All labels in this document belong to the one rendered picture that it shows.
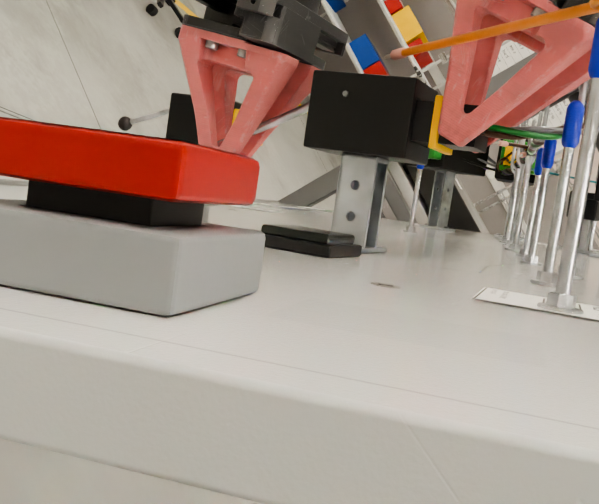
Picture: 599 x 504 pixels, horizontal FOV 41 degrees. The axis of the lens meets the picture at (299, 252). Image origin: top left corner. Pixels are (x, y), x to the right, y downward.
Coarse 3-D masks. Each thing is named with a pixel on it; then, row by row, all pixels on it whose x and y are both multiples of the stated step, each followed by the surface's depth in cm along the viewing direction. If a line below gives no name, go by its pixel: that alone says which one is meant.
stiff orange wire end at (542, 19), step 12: (552, 12) 29; (564, 12) 28; (576, 12) 27; (588, 12) 27; (504, 24) 31; (516, 24) 31; (528, 24) 30; (540, 24) 29; (456, 36) 35; (468, 36) 34; (480, 36) 33; (492, 36) 32; (408, 48) 39; (420, 48) 38; (432, 48) 37
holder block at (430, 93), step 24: (336, 72) 41; (312, 96) 41; (336, 96) 41; (360, 96) 40; (384, 96) 40; (408, 96) 39; (432, 96) 42; (312, 120) 41; (336, 120) 41; (360, 120) 40; (384, 120) 40; (408, 120) 39; (312, 144) 41; (336, 144) 41; (360, 144) 40; (384, 144) 40; (408, 144) 40
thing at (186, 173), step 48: (0, 144) 16; (48, 144) 16; (96, 144) 16; (144, 144) 16; (192, 144) 16; (48, 192) 17; (96, 192) 17; (144, 192) 16; (192, 192) 16; (240, 192) 19
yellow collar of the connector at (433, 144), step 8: (440, 96) 39; (440, 104) 39; (440, 112) 39; (432, 120) 39; (432, 128) 39; (432, 136) 39; (432, 144) 39; (440, 144) 40; (440, 152) 41; (448, 152) 42
